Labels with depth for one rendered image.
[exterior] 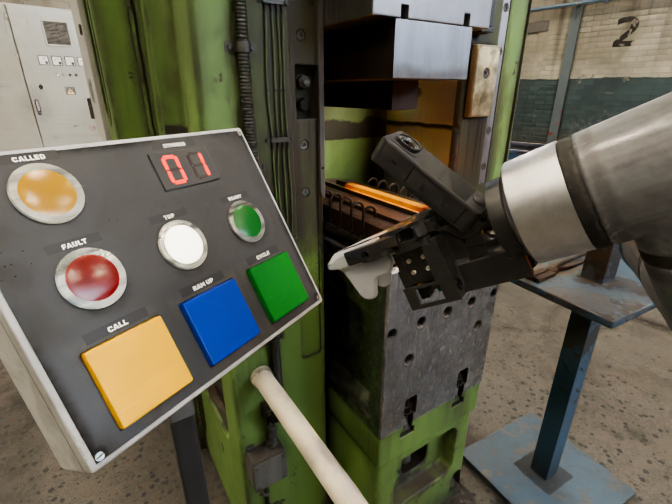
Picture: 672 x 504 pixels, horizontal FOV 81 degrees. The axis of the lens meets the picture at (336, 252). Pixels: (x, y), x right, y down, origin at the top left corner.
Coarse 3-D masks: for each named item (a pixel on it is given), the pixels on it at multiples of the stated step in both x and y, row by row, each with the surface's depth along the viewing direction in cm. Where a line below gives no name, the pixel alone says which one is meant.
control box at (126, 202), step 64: (0, 192) 33; (128, 192) 41; (192, 192) 47; (256, 192) 55; (0, 256) 32; (64, 256) 35; (128, 256) 39; (256, 256) 51; (0, 320) 32; (64, 320) 34; (128, 320) 37; (256, 320) 48; (64, 384) 32; (192, 384) 40; (64, 448) 34
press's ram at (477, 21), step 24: (336, 0) 72; (360, 0) 66; (384, 0) 65; (408, 0) 67; (432, 0) 70; (456, 0) 73; (480, 0) 76; (336, 24) 74; (360, 24) 74; (456, 24) 75; (480, 24) 78
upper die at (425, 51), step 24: (384, 24) 70; (408, 24) 69; (432, 24) 72; (336, 48) 83; (360, 48) 76; (384, 48) 71; (408, 48) 71; (432, 48) 74; (456, 48) 77; (336, 72) 85; (360, 72) 78; (384, 72) 72; (408, 72) 72; (432, 72) 75; (456, 72) 79
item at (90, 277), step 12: (72, 264) 35; (84, 264) 36; (96, 264) 36; (108, 264) 37; (72, 276) 35; (84, 276) 35; (96, 276) 36; (108, 276) 37; (72, 288) 34; (84, 288) 35; (96, 288) 36; (108, 288) 37; (96, 300) 36
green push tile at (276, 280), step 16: (288, 256) 55; (256, 272) 50; (272, 272) 52; (288, 272) 54; (256, 288) 49; (272, 288) 51; (288, 288) 53; (304, 288) 55; (272, 304) 50; (288, 304) 52; (272, 320) 50
